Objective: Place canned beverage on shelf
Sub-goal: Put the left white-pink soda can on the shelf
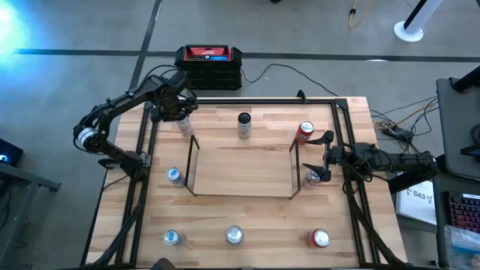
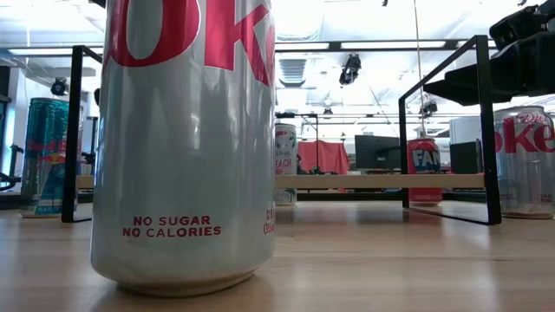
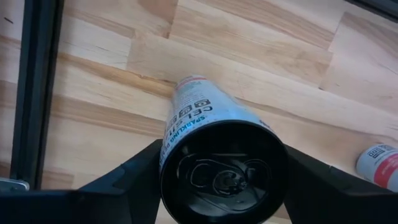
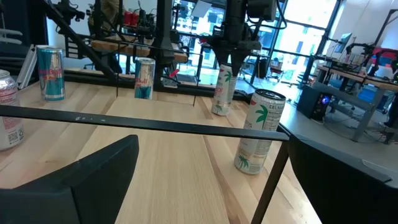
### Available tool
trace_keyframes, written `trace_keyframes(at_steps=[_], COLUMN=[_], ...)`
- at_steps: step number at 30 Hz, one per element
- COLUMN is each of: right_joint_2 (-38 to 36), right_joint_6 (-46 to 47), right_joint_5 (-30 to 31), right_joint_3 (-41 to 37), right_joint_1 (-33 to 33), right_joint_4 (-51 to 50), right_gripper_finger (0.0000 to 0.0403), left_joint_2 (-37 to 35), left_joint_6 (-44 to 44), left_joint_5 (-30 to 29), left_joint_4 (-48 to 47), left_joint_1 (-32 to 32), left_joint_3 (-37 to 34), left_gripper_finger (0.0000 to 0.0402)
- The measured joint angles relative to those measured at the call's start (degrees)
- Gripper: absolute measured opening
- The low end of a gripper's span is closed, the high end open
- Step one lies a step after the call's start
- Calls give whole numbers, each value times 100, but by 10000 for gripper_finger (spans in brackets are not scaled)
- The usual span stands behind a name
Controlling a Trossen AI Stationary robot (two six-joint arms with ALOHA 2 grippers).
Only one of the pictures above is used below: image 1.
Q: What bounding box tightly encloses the black device with blue light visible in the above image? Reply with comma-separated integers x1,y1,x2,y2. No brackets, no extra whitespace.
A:
0,137,24,168

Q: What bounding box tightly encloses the red Fanta can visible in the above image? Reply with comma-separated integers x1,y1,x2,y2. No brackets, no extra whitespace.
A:
295,120,316,146

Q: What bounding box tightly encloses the grey metal bench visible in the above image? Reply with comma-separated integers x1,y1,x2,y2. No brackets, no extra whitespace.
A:
0,160,63,270

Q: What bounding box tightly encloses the red black power station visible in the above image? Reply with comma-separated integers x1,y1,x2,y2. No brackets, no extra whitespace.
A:
174,43,244,91

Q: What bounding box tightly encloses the blue silver Red Bull can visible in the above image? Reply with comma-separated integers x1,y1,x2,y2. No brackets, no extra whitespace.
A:
162,229,188,248
166,166,185,188

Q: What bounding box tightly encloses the backlit keyboard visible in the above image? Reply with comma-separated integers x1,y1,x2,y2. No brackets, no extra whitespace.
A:
448,193,480,236

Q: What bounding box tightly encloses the black power strip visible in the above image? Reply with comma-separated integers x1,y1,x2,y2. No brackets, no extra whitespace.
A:
382,125,413,139

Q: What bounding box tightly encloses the clear plastic bag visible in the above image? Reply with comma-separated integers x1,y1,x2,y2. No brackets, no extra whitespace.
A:
444,223,480,270

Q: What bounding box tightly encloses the grey side table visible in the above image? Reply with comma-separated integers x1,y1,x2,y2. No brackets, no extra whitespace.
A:
436,65,480,181

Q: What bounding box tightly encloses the black power cable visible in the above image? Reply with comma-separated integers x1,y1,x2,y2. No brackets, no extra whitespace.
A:
239,62,341,98

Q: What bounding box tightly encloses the white Celsius can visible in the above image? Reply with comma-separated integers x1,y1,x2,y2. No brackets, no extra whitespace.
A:
175,113,194,138
237,112,253,141

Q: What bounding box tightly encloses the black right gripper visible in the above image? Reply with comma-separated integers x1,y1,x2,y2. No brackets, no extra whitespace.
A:
298,129,356,183

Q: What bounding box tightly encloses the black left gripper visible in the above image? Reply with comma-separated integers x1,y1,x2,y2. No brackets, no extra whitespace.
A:
155,70,199,122

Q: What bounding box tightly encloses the yellow cable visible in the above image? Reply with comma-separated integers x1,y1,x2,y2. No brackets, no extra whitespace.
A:
347,0,372,29
373,97,440,168

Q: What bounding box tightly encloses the white paper sheet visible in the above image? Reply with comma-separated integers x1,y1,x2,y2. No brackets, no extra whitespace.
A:
395,180,438,226

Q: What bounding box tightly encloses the wooden shelf black metal frame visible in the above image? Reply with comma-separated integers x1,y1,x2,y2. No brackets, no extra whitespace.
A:
183,134,303,200

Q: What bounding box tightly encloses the silver Diet Coke can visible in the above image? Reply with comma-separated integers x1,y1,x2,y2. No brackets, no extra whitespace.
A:
225,225,245,245
301,169,323,191

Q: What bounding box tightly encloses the black aluminium table frame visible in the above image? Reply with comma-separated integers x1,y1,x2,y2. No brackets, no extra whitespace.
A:
80,89,408,270

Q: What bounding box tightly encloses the person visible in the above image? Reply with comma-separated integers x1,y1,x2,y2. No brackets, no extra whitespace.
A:
151,256,177,270

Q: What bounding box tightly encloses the white stand with base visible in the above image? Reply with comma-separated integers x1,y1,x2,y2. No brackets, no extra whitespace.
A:
392,0,446,43

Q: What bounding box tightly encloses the red soda can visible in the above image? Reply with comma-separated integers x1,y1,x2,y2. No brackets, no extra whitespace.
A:
307,228,332,249

